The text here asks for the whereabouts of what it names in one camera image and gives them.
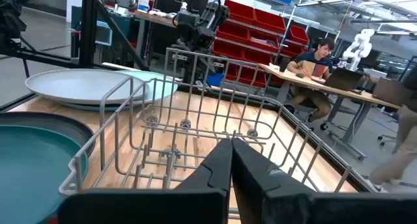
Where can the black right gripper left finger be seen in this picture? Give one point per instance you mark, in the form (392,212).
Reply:
(202,204)

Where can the blue storage bin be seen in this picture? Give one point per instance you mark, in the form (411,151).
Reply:
(215,80)

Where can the person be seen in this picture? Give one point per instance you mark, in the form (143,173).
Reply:
(404,136)
(312,64)

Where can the metal shelf with red bins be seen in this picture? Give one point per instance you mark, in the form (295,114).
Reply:
(260,22)

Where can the small teal plate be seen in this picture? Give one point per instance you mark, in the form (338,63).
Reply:
(32,172)

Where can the wooden desk grey legs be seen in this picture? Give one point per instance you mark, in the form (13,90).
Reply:
(358,96)

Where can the white plastic bottle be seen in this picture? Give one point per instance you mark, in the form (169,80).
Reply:
(143,1)

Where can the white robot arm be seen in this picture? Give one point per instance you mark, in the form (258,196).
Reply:
(358,48)

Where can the black laptop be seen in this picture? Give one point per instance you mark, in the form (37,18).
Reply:
(343,79)

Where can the brown board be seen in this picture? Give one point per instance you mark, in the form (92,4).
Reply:
(387,92)

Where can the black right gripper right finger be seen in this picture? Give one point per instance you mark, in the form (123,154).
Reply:
(277,201)

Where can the large grey plate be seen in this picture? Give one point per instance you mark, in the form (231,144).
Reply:
(81,85)

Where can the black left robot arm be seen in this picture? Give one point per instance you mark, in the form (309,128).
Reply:
(202,28)

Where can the wooden workbench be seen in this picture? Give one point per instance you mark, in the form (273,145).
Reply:
(153,18)

